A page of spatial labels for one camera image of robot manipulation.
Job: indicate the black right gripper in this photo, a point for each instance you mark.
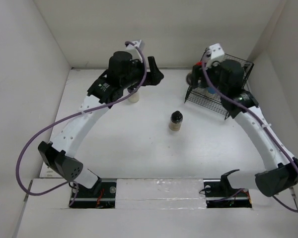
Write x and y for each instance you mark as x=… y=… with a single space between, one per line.
x=216 y=67

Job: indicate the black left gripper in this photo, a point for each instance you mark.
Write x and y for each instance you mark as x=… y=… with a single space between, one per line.
x=154 y=76

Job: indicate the white powder jar black cap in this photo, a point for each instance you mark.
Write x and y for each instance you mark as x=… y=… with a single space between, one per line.
x=134 y=96

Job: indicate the brown spice jar black cap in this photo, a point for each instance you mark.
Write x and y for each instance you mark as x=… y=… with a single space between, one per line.
x=176 y=121

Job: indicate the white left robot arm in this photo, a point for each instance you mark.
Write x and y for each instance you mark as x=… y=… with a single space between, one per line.
x=59 y=153

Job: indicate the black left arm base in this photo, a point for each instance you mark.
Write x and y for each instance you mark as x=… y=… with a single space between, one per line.
x=82 y=198

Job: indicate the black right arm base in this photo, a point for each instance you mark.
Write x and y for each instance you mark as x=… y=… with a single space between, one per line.
x=218 y=195

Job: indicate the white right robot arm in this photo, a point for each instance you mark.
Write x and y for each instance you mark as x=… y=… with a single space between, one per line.
x=280 y=165

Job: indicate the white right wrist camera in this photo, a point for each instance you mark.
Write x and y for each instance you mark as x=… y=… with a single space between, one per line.
x=214 y=54

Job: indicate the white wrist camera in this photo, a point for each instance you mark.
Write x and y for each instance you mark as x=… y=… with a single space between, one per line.
x=133 y=47
x=214 y=54

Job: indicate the black wire mesh rack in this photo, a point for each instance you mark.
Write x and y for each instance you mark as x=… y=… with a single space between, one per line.
x=218 y=103

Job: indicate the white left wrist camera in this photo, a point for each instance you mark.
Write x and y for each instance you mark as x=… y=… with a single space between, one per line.
x=133 y=47

